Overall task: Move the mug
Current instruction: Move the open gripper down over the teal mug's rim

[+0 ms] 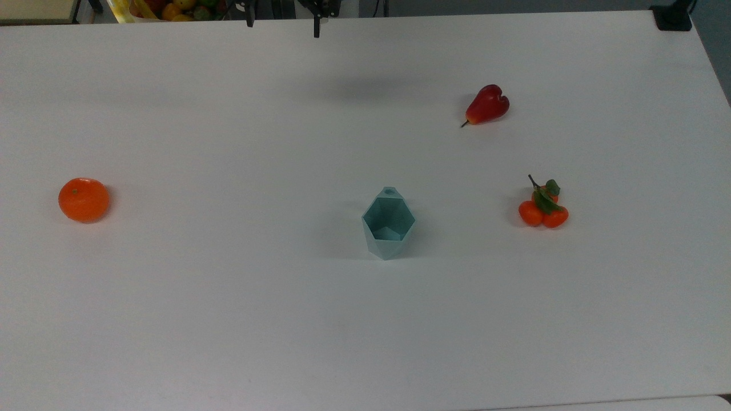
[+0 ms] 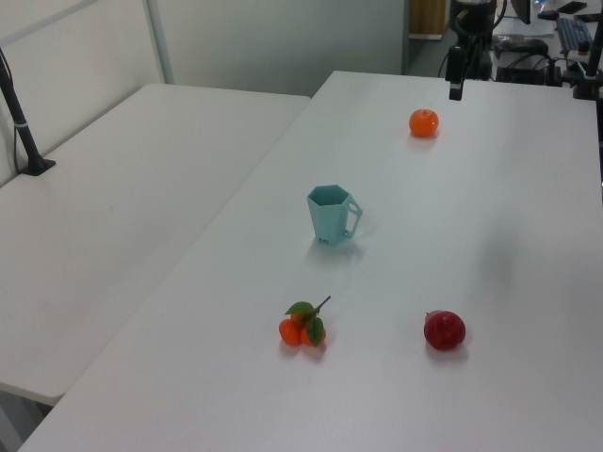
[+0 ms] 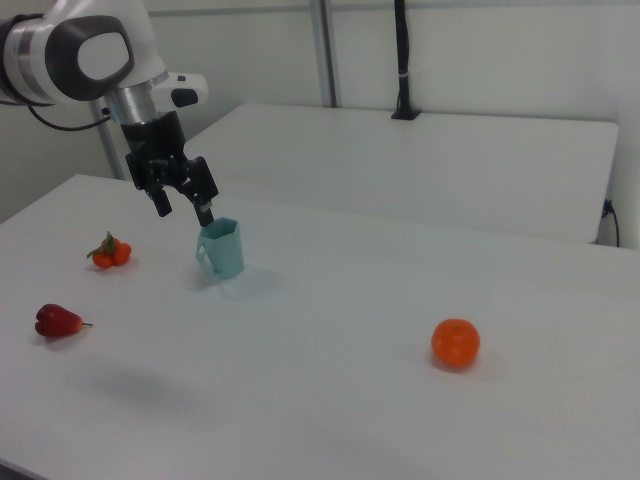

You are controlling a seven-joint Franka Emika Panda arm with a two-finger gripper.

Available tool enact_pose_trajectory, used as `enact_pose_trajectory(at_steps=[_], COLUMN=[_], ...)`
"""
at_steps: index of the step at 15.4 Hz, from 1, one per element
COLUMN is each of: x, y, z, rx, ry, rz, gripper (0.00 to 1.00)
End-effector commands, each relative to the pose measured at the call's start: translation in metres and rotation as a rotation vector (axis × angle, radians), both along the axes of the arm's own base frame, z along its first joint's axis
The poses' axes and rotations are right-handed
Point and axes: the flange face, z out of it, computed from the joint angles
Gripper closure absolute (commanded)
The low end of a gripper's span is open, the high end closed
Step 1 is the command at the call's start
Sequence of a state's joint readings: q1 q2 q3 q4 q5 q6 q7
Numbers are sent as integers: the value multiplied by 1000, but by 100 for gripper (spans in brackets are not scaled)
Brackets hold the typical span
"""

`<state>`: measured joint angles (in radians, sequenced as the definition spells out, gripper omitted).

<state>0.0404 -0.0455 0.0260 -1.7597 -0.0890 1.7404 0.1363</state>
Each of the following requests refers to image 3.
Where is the light blue angular mug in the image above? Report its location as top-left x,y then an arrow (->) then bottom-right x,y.
194,216 -> 246,281

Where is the wide aluminium frame post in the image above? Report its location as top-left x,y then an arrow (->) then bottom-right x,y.
308,0 -> 342,109

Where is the black cable at table edge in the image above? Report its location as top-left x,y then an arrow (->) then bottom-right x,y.
601,198 -> 622,248

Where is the small orange tomato cluster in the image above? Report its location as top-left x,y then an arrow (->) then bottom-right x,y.
86,230 -> 134,270

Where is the thin aluminium frame post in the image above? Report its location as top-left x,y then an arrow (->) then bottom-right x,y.
91,99 -> 127,181

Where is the red toy pear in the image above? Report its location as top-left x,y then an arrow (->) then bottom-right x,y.
34,303 -> 95,339

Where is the orange mandarin fruit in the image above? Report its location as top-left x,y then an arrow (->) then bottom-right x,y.
430,317 -> 482,372

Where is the black stand pole with base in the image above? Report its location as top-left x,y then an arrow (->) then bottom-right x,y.
390,0 -> 422,122

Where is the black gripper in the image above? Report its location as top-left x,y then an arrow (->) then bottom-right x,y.
118,111 -> 221,228

